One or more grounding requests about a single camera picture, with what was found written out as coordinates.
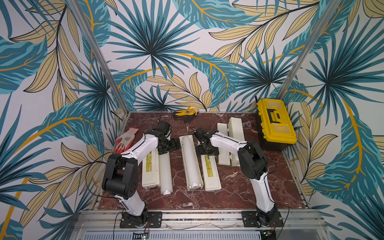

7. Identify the white wrap dispenser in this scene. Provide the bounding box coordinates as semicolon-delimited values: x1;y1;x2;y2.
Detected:
142;149;160;190
217;117;245;167
179;135;222;192

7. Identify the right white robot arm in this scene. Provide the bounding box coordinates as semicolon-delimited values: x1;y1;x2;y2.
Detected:
194;128;279;226

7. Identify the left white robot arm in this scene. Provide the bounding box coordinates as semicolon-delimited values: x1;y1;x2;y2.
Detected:
102;121;181;220

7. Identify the long left plastic wrap roll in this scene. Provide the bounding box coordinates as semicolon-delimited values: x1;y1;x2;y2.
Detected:
159;153;173;196

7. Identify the yellow black work glove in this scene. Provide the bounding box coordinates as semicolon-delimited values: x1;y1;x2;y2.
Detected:
173;107;200;123

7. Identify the red white work glove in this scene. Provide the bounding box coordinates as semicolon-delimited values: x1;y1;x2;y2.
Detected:
114;128;139;154

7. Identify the yellow black toolbox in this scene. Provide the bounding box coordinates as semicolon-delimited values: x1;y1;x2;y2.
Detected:
256;99;297;152

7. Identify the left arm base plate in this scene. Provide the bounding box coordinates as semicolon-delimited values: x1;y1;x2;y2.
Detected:
120;211;163;229

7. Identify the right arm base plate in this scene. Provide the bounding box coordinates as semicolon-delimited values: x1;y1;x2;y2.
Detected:
241;209;284;228

